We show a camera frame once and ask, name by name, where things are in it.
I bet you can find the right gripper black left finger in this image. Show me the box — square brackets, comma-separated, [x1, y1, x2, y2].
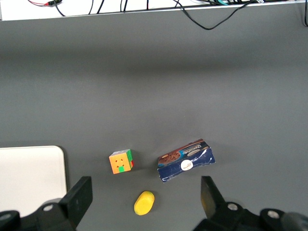
[36, 176, 93, 231]

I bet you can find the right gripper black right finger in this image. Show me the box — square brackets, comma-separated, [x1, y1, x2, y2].
[194, 176, 246, 231]

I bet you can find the blue chocolate cookie box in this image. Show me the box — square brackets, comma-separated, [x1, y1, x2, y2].
[157, 138, 216, 184]

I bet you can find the white rectangular tray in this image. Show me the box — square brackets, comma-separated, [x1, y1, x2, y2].
[0, 145, 67, 214]

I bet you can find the colourful puzzle cube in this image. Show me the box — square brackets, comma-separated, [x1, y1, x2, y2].
[108, 149, 135, 175]

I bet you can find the yellow lemon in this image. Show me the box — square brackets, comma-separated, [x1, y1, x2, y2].
[133, 191, 155, 216]

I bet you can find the black looping cable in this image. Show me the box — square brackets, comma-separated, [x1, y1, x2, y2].
[173, 0, 257, 31]

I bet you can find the red thin cable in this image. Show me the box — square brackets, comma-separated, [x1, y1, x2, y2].
[27, 0, 49, 7]

